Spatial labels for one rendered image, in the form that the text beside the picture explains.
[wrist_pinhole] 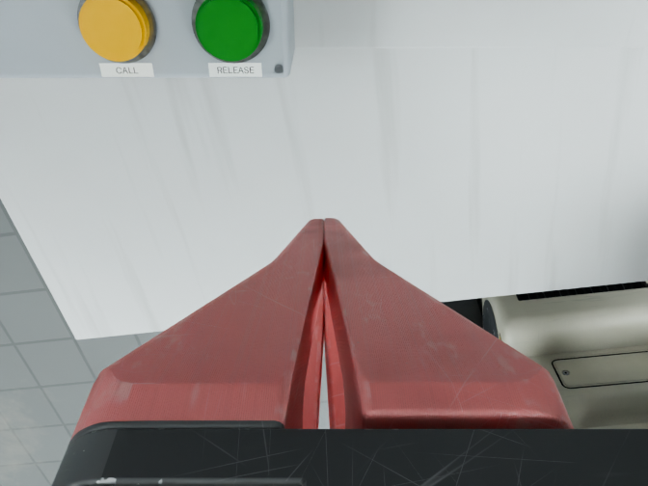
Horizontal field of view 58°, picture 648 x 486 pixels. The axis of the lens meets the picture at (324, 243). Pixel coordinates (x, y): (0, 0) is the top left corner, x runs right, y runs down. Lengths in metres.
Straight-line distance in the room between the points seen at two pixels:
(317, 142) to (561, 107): 0.21
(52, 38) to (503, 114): 0.35
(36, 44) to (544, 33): 0.37
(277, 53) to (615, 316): 0.55
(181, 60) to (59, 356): 1.76
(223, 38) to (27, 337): 1.78
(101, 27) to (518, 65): 0.31
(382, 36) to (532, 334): 0.43
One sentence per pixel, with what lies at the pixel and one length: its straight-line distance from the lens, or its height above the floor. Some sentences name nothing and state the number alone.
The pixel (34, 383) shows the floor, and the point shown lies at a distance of 2.24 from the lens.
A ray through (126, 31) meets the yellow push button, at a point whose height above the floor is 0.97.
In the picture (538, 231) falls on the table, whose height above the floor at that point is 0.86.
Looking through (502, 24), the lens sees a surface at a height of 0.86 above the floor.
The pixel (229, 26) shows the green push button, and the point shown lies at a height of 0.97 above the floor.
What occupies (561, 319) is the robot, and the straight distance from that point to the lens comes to 0.78.
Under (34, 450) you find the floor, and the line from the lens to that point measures 2.54.
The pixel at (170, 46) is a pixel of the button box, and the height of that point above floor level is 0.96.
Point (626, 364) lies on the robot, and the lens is 0.79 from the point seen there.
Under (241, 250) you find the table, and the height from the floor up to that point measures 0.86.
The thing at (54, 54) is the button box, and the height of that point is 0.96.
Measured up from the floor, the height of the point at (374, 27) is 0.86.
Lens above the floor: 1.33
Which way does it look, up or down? 55 degrees down
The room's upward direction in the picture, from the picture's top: 178 degrees counter-clockwise
